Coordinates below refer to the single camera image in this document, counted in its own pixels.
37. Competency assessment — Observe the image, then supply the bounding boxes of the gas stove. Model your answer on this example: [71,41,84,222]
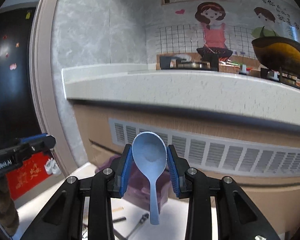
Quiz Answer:
[159,54,219,72]

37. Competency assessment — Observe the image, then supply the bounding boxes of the blue plastic rice spoon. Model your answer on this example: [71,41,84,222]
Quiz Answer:
[132,132,167,225]

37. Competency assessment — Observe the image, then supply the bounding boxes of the black chopstick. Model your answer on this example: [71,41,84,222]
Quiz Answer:
[113,217,127,224]

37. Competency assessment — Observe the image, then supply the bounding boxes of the white sneakers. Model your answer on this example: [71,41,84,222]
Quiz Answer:
[44,158,62,176]

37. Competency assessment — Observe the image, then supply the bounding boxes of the small metal shovel spoon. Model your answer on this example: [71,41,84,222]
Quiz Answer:
[126,213,149,239]

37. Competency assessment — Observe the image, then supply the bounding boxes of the grey ventilation grille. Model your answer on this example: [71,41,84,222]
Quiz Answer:
[108,118,300,177]

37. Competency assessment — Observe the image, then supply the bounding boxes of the purple plastic bin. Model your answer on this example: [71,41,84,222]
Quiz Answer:
[95,154,172,213]

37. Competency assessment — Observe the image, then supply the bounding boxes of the frying pan orange handle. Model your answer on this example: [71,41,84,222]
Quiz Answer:
[251,36,300,76]

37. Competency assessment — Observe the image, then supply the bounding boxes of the red floor mat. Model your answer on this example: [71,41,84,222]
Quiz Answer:
[6,152,50,200]

